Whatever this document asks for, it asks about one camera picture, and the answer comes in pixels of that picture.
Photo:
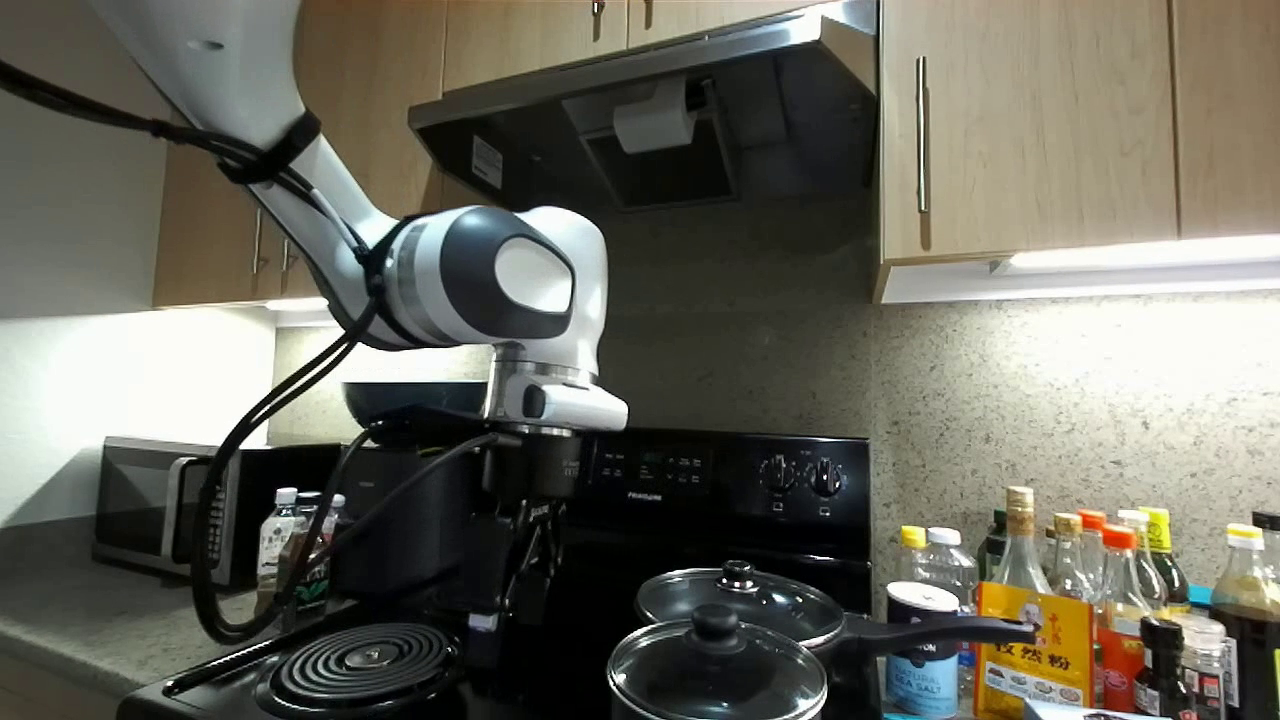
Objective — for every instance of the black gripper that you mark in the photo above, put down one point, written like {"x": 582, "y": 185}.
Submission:
{"x": 542, "y": 494}

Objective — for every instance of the glass pot lid black knob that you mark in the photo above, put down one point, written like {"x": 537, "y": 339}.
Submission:
{"x": 717, "y": 675}

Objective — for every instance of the dark grey cooking pot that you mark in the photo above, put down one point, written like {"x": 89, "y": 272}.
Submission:
{"x": 823, "y": 715}

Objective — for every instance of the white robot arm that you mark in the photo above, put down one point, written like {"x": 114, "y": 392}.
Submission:
{"x": 213, "y": 54}

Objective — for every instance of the black electric stove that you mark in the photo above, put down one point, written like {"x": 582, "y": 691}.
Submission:
{"x": 692, "y": 467}

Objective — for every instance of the black stove knob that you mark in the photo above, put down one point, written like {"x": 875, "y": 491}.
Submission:
{"x": 778, "y": 473}
{"x": 829, "y": 481}

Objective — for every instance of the large coil burner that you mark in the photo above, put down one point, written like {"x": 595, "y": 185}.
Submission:
{"x": 360, "y": 666}

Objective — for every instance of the glass frying pan lid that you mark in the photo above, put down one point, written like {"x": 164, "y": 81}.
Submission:
{"x": 744, "y": 592}

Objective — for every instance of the white capped bottle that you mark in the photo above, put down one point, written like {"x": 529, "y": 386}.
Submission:
{"x": 283, "y": 545}

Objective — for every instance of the under-cabinet light strip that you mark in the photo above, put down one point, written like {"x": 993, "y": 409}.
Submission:
{"x": 303, "y": 309}
{"x": 1133, "y": 257}

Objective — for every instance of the silver microwave oven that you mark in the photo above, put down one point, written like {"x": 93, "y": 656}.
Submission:
{"x": 146, "y": 515}

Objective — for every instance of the clear bottle yellow cap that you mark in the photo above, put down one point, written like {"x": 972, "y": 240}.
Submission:
{"x": 1247, "y": 573}
{"x": 912, "y": 554}

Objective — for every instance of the blue canister white lid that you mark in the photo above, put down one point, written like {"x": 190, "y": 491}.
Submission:
{"x": 923, "y": 653}

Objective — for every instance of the black frying pan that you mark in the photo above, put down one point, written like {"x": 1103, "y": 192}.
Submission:
{"x": 932, "y": 628}

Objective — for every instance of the plastic bottle white cap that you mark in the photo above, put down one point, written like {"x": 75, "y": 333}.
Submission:
{"x": 948, "y": 566}

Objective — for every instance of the dark glass sauce bottle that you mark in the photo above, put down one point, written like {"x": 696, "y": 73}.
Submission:
{"x": 993, "y": 545}

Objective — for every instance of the white hood light fixture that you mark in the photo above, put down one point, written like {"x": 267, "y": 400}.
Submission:
{"x": 655, "y": 122}

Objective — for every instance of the tall yellow label bottle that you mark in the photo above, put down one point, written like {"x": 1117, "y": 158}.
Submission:
{"x": 1034, "y": 640}

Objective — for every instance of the bottle with tan cap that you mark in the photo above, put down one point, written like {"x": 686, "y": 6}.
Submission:
{"x": 1064, "y": 561}

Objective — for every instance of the dark range hood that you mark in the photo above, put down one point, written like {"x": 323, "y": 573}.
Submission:
{"x": 784, "y": 122}

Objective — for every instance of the bottle with orange cap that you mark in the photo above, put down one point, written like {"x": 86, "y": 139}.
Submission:
{"x": 1093, "y": 534}

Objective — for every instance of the red label red cap bottle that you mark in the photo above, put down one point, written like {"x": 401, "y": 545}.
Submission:
{"x": 1121, "y": 640}

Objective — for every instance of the clear bottle white cap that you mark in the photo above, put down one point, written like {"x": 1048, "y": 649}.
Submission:
{"x": 1140, "y": 561}

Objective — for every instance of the short dark bottle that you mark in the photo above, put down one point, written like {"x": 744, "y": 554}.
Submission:
{"x": 1160, "y": 675}

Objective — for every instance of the dark bottle yellow-green cap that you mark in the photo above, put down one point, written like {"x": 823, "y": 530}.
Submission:
{"x": 1165, "y": 561}

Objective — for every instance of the white label bottle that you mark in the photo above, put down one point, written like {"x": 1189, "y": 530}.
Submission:
{"x": 1206, "y": 675}

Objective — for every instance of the large black bottle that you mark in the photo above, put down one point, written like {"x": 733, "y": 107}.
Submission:
{"x": 1255, "y": 666}

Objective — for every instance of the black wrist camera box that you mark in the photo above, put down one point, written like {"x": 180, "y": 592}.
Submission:
{"x": 507, "y": 445}

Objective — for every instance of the short wooden wall cabinet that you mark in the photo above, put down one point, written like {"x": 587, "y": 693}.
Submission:
{"x": 532, "y": 33}

